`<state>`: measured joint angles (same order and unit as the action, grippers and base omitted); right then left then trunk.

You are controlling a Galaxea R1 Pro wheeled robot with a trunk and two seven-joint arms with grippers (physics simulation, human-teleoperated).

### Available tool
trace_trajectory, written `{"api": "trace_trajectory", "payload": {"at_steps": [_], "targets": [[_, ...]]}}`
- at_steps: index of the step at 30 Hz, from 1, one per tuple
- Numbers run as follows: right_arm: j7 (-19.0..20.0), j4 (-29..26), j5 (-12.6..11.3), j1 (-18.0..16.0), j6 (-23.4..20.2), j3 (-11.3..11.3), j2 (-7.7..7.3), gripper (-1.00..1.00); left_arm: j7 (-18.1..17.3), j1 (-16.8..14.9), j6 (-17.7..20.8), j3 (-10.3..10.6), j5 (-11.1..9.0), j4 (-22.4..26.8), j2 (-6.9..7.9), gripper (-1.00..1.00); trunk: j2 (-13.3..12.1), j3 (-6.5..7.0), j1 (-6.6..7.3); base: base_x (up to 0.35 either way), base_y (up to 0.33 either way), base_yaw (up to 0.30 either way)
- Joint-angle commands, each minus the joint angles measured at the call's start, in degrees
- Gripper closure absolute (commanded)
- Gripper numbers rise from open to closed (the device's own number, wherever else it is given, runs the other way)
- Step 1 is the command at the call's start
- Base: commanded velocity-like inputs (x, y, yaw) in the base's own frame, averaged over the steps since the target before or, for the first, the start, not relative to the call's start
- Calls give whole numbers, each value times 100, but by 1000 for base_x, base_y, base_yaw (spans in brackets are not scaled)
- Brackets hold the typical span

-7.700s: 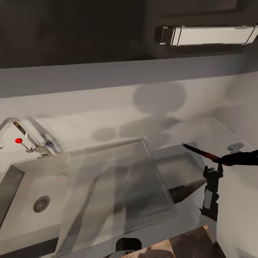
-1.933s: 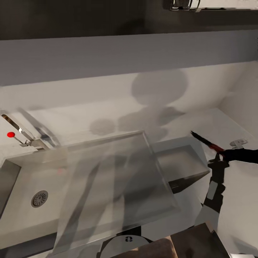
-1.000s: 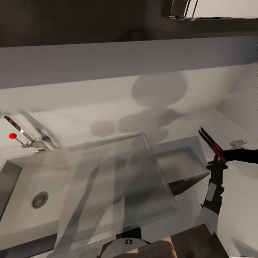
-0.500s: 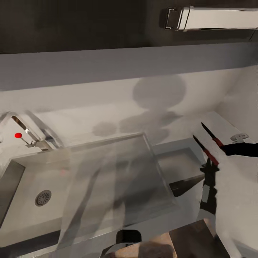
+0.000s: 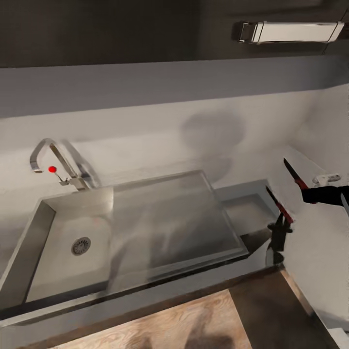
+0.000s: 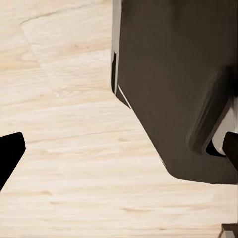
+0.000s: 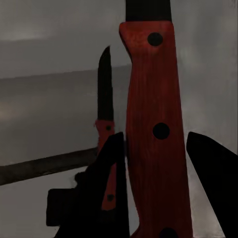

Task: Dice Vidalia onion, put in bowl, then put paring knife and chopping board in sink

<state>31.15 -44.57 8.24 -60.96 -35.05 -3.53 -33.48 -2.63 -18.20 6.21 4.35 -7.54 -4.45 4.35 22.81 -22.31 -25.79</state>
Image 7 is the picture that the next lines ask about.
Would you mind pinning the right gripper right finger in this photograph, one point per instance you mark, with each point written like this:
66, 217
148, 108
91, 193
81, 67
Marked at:
217, 168

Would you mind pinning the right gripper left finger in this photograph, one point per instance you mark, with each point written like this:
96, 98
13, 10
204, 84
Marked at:
81, 220

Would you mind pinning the parer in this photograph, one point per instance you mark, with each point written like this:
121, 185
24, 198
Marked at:
154, 131

